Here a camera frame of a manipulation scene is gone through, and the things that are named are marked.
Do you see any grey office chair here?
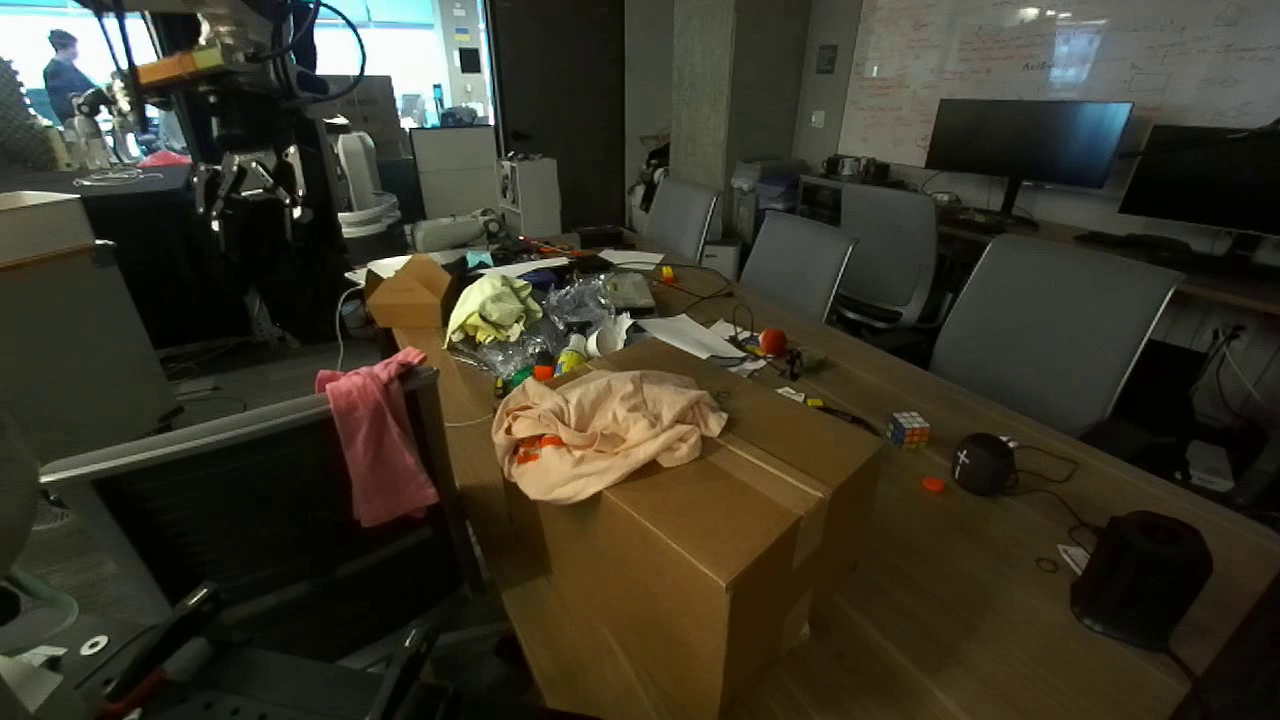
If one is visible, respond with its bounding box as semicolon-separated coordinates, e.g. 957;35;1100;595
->
932;237;1189;435
637;176;718;267
832;178;940;331
735;211;855;323
36;354;462;654

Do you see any brown cardboard box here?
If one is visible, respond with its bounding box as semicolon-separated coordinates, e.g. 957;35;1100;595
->
434;334;889;720

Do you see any stack of white papers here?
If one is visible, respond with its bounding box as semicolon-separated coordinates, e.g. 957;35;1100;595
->
637;313;752;364

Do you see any pink cloth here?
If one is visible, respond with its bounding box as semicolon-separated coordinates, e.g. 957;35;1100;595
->
310;346;443;533

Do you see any person in blue top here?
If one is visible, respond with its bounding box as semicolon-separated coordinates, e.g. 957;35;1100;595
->
36;25;98;129

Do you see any small colourful puzzle cube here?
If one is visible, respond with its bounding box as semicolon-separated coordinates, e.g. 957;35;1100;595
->
889;408;934;453

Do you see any black round pouch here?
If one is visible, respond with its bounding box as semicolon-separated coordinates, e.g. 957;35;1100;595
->
1068;506;1214;654

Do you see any yellow cloth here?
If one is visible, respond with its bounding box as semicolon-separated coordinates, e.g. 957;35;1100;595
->
443;272;553;354

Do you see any long wooden wall desk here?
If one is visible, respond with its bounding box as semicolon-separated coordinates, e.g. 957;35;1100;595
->
794;162;1280;315

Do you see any wall whiteboard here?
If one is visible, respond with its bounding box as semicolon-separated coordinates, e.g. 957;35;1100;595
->
850;0;1280;137

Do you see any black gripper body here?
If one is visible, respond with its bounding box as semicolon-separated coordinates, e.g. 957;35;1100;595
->
207;89;309;176

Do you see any black computer monitor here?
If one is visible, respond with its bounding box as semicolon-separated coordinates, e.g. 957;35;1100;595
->
923;95;1135;193
1116;120;1280;237

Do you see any peach cloth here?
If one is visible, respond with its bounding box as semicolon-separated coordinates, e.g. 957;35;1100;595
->
489;366;733;506

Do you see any brown cardboard flap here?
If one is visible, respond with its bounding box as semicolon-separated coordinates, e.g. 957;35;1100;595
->
365;252;456;350

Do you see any light grey chair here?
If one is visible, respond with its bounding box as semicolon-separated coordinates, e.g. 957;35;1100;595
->
406;122;509;224

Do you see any grey cabinet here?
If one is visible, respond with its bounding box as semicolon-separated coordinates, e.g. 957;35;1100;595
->
0;186;177;462

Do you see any yellow wrist camera mount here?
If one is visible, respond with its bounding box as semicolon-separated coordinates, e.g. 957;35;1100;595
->
130;45;230;95

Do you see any white paper sheet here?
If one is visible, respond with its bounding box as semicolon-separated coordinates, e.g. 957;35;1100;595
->
595;244;666;275

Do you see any clear plastic bag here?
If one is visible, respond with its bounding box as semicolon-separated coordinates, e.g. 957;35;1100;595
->
536;272;630;344

